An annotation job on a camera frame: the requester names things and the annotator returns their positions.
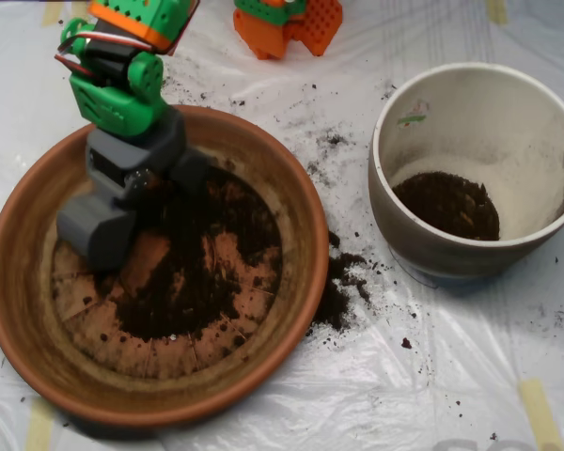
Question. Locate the terracotta plant saucer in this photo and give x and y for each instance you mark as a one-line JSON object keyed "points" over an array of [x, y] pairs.
{"points": [[23, 282]]}

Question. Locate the small dark brown food crumb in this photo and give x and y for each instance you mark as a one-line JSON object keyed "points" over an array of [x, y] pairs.
{"points": [[405, 343]]}

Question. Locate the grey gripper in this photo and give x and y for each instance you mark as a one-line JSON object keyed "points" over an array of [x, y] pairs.
{"points": [[131, 162]]}

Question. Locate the clear plastic cover sheet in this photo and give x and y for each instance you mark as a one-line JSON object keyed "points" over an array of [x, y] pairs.
{"points": [[404, 399]]}

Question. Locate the orange honeycomb robot base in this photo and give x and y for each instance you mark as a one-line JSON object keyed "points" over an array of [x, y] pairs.
{"points": [[322, 23]]}

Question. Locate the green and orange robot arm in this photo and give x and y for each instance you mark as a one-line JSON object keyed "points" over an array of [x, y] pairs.
{"points": [[117, 108]]}

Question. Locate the spilled soil heap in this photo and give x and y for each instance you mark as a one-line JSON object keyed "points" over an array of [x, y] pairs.
{"points": [[336, 300]]}

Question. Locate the dark soil pile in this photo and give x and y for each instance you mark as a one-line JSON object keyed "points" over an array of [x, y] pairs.
{"points": [[183, 291]]}

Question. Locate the beige masking tape strip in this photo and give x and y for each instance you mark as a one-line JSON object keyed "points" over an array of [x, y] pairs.
{"points": [[540, 413], [496, 11], [51, 11], [38, 427], [80, 7]]}

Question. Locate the white ceramic pot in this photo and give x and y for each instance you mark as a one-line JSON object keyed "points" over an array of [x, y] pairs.
{"points": [[498, 117]]}

